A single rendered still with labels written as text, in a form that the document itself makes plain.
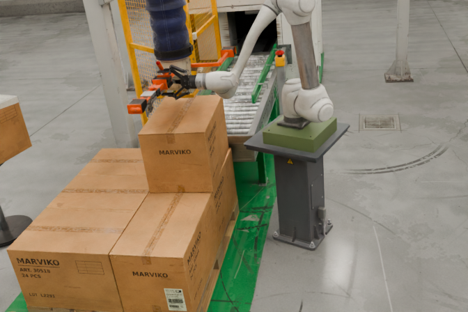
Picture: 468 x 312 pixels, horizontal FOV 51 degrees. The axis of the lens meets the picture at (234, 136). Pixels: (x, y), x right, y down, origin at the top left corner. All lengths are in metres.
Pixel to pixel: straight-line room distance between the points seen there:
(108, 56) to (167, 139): 1.68
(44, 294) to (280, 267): 1.39
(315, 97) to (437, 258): 1.29
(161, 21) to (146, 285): 1.43
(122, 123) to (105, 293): 2.08
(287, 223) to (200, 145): 0.89
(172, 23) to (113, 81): 1.69
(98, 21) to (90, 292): 2.31
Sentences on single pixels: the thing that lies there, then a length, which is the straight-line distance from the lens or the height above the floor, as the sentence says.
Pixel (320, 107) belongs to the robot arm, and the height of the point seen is 1.03.
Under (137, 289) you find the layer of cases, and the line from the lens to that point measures 2.74.
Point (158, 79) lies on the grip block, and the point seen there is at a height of 1.25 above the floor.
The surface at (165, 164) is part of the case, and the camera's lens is 2.94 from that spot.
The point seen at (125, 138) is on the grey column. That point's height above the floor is 0.25.
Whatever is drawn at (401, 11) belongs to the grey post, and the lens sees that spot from 6.06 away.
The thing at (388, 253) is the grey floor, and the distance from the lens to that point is 3.33.
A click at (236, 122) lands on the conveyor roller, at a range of 3.88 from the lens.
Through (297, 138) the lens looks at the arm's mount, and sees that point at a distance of 2.87.
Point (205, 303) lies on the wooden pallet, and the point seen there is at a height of 0.02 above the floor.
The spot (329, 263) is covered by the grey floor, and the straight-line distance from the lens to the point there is 3.23.
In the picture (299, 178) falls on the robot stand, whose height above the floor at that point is 0.50.
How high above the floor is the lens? 2.07
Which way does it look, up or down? 25 degrees down
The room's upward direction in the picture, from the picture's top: 7 degrees counter-clockwise
